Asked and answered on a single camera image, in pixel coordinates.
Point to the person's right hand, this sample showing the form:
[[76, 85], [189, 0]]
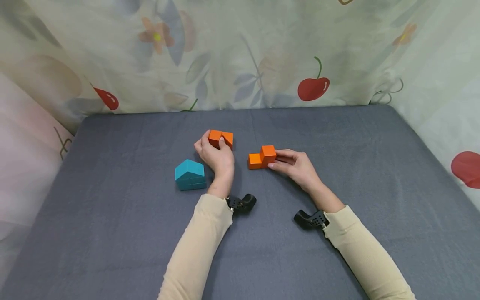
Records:
[[300, 168]]

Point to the person's left hand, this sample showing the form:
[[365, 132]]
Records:
[[215, 158]]

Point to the person's left index finger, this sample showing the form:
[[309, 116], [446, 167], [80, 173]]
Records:
[[204, 136]]

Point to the person's right middle finger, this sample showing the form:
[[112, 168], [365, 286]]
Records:
[[285, 158]]

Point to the person's left thumb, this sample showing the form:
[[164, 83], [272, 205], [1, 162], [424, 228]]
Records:
[[222, 143]]

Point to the person's right index finger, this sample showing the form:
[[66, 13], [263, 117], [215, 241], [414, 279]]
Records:
[[286, 151]]

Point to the person's right thumb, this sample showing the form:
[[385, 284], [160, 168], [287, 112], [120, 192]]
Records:
[[279, 165]]

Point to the orange notched wooden block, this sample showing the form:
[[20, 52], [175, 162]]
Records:
[[221, 138]]

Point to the orange stepped wooden block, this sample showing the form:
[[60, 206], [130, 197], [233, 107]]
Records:
[[261, 157]]

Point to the person's right forearm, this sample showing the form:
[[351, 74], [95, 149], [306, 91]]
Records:
[[360, 241]]

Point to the person's left forearm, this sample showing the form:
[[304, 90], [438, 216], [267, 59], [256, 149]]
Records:
[[198, 246]]

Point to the teal house-shaped wooden block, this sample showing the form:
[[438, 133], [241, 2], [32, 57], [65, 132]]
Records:
[[190, 175]]

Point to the black wrist band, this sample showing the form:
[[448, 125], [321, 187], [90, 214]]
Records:
[[311, 218], [242, 203]]

